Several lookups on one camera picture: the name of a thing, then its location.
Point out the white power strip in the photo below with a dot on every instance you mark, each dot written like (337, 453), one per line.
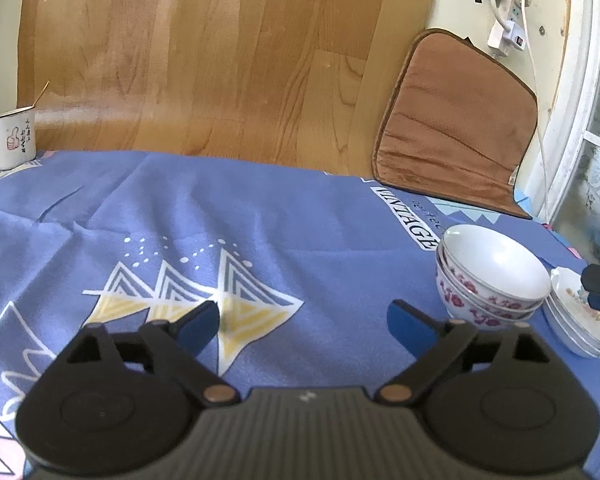
(510, 25)

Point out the small floral white plate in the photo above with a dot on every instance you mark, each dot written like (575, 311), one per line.
(587, 344)
(592, 354)

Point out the large floral white bowl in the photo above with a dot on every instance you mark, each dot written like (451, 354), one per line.
(495, 260)

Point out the blue printed tablecloth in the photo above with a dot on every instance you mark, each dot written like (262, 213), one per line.
(230, 220)

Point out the brown seat cushion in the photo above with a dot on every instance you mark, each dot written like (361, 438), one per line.
(455, 135)

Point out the white framed window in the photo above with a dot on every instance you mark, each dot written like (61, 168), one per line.
(580, 110)

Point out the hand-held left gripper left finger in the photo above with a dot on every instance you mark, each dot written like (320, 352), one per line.
(200, 323)

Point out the large floral white plate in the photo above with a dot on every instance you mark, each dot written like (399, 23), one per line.
(570, 295)

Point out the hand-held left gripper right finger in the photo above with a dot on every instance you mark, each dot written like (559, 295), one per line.
(410, 323)

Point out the white enamel mug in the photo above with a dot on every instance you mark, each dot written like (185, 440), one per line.
(10, 140)

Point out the thin wooden stick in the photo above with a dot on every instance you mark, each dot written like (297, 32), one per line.
(40, 94)

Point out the wooden board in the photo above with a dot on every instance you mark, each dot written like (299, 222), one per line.
(205, 60)

